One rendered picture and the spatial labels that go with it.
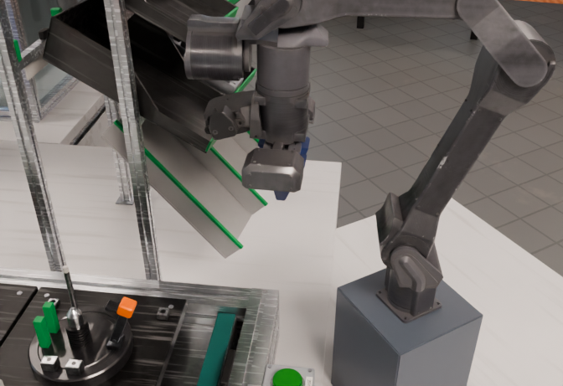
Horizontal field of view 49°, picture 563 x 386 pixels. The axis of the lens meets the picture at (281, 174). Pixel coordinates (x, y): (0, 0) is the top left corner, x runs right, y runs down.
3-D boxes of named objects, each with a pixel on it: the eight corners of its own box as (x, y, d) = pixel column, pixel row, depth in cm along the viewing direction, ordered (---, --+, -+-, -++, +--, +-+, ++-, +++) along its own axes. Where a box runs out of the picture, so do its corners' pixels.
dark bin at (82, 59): (237, 115, 103) (254, 80, 98) (206, 154, 92) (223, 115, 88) (90, 30, 103) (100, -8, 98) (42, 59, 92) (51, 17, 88)
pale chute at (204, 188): (251, 214, 113) (268, 203, 111) (224, 259, 102) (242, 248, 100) (140, 101, 107) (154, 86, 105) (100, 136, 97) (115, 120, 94)
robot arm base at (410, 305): (443, 306, 83) (449, 272, 80) (404, 324, 80) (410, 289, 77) (410, 276, 88) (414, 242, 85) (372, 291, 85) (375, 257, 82)
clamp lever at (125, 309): (124, 336, 87) (137, 300, 83) (119, 347, 85) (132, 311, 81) (100, 326, 87) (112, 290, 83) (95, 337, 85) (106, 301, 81)
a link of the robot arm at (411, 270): (431, 248, 84) (436, 209, 81) (441, 294, 77) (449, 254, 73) (381, 246, 85) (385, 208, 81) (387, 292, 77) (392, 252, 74)
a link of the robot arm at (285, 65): (328, 11, 66) (243, 8, 67) (329, 28, 62) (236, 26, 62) (325, 71, 70) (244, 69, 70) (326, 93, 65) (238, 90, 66)
